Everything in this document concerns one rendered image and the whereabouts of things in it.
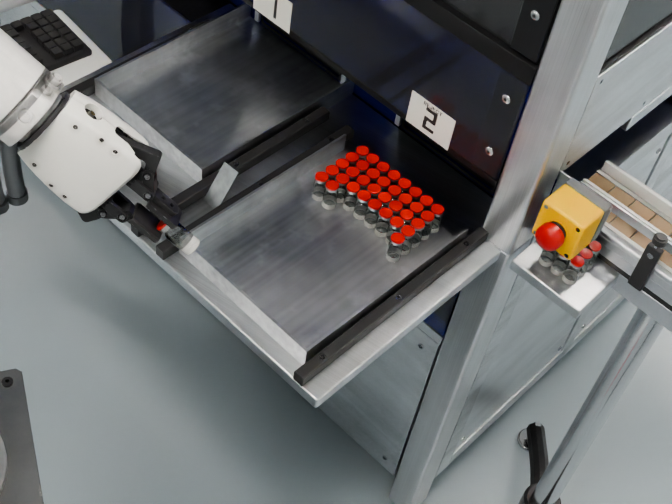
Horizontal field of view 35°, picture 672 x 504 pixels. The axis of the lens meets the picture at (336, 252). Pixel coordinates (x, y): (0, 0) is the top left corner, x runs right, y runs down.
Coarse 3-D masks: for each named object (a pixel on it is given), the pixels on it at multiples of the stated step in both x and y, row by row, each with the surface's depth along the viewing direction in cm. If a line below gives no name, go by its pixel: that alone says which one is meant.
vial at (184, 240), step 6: (168, 228) 113; (180, 228) 114; (168, 234) 114; (174, 234) 113; (180, 234) 114; (186, 234) 114; (192, 234) 115; (174, 240) 114; (180, 240) 114; (186, 240) 114; (192, 240) 114; (198, 240) 115; (180, 246) 114; (186, 246) 114; (192, 246) 114; (186, 252) 115; (192, 252) 115
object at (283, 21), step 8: (256, 0) 173; (264, 0) 171; (272, 0) 170; (280, 0) 168; (256, 8) 174; (264, 8) 172; (272, 8) 171; (280, 8) 169; (288, 8) 168; (272, 16) 172; (280, 16) 170; (288, 16) 169; (280, 24) 171; (288, 24) 170; (288, 32) 171
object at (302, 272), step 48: (336, 144) 168; (288, 192) 164; (240, 240) 156; (288, 240) 157; (336, 240) 158; (384, 240) 160; (432, 240) 161; (240, 288) 150; (288, 288) 152; (336, 288) 153; (384, 288) 154; (288, 336) 142; (336, 336) 146
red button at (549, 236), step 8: (544, 224) 148; (552, 224) 148; (536, 232) 149; (544, 232) 147; (552, 232) 147; (560, 232) 147; (536, 240) 149; (544, 240) 148; (552, 240) 147; (560, 240) 147; (544, 248) 149; (552, 248) 148
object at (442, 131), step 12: (420, 96) 156; (408, 108) 160; (420, 108) 158; (432, 108) 156; (408, 120) 161; (420, 120) 159; (432, 120) 157; (444, 120) 155; (444, 132) 156; (444, 144) 158
